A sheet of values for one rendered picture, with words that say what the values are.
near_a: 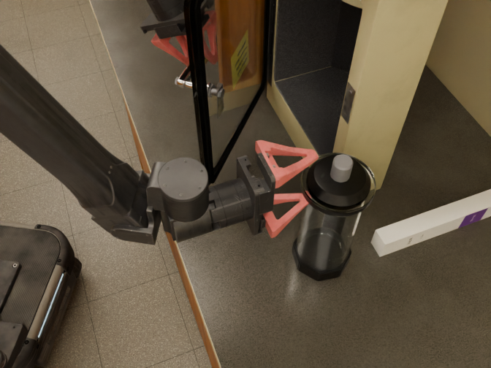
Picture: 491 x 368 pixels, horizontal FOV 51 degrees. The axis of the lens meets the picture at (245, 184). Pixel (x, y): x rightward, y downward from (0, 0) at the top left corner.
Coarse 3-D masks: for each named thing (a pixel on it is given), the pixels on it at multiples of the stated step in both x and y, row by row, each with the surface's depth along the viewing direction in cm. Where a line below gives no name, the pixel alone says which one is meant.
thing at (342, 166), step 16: (320, 160) 75; (336, 160) 71; (352, 160) 71; (320, 176) 73; (336, 176) 72; (352, 176) 73; (368, 176) 74; (320, 192) 72; (336, 192) 72; (352, 192) 72; (368, 192) 73
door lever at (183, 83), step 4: (188, 64) 84; (188, 68) 83; (184, 72) 82; (188, 72) 82; (180, 76) 82; (184, 76) 82; (188, 76) 82; (176, 80) 82; (180, 80) 81; (184, 80) 81; (188, 80) 81; (176, 84) 82; (180, 84) 81; (184, 84) 81; (188, 84) 81; (184, 88) 82
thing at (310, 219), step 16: (304, 176) 75; (304, 192) 74; (304, 208) 79; (336, 208) 72; (352, 208) 72; (304, 224) 81; (320, 224) 77; (336, 224) 75; (352, 224) 77; (304, 240) 84; (320, 240) 80; (336, 240) 79; (352, 240) 83; (304, 256) 87; (320, 256) 84; (336, 256) 84
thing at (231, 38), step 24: (216, 0) 72; (240, 0) 81; (264, 0) 93; (216, 24) 74; (240, 24) 84; (192, 48) 69; (216, 48) 77; (240, 48) 88; (192, 72) 73; (216, 72) 81; (240, 72) 92; (216, 96) 84; (240, 96) 97; (216, 120) 88; (240, 120) 102; (216, 144) 92
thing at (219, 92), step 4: (212, 84) 80; (220, 84) 80; (212, 88) 80; (216, 88) 80; (220, 88) 80; (212, 92) 80; (216, 92) 80; (220, 92) 80; (220, 96) 80; (220, 100) 81; (220, 104) 82; (220, 108) 83; (220, 112) 83
